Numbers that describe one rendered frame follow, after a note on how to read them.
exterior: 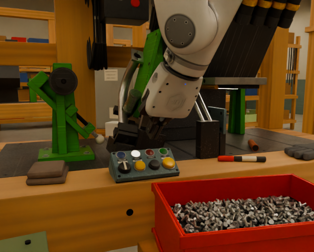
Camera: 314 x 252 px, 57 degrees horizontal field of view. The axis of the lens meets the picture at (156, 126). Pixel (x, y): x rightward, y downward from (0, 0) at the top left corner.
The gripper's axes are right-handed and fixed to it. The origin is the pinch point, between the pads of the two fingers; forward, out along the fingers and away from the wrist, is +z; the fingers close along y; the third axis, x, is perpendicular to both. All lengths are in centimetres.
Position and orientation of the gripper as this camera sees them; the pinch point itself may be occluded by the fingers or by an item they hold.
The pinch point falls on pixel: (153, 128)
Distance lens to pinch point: 64.0
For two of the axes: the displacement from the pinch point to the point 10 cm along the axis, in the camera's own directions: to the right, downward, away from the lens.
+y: 8.7, 0.4, 4.9
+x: -3.4, -6.6, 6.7
